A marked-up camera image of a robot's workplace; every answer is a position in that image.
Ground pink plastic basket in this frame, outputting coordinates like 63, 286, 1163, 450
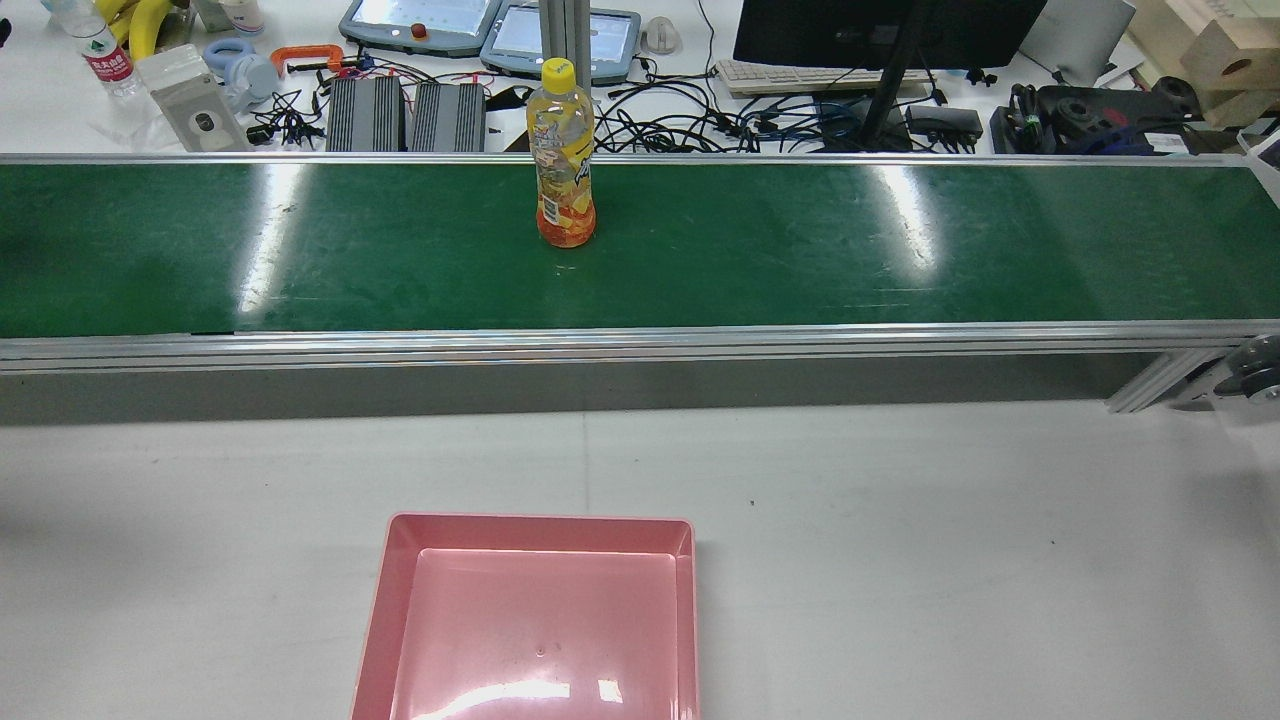
350, 513, 701, 720

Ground orange juice bottle yellow cap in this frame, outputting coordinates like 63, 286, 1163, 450
527, 57, 598, 249

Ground black ribbed power supply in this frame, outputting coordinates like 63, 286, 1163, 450
410, 82, 488, 153
325, 78, 406, 153

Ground grey teach pendant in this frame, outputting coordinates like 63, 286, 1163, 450
480, 5, 643, 86
338, 0, 506, 58

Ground white keyboard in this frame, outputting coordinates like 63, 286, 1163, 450
715, 60, 936, 98

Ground black computer monitor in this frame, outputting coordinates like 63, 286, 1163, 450
733, 0, 1049, 71

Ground black monitor stand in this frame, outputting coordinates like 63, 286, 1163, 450
858, 0, 941, 153

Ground black multiport hub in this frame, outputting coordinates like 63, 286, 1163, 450
905, 105, 986, 149

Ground orange clamp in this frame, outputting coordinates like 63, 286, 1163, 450
270, 45, 363, 79

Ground light blue headphones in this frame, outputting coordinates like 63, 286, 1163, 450
203, 37, 283, 101

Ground grey box in clear bag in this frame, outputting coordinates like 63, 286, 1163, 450
135, 45, 253, 153

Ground silver laptop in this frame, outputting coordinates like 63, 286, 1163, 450
1018, 0, 1139, 89

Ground clear water bottle red label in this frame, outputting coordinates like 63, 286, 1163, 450
55, 0, 146, 101

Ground grey caster wheel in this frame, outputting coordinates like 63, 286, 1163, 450
1215, 335, 1280, 406

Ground plain plywood box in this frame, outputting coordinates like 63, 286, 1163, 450
1130, 0, 1226, 46

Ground wooden block with hole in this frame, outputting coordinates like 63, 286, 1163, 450
1180, 20, 1280, 129

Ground green belt conveyor aluminium frame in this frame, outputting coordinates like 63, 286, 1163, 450
0, 152, 1280, 376

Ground black cable tangle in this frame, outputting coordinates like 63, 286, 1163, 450
590, 55, 901, 153

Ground small black cable bundle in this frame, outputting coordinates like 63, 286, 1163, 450
245, 90, 326, 146

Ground aluminium leg bracket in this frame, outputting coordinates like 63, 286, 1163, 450
1105, 350, 1226, 414

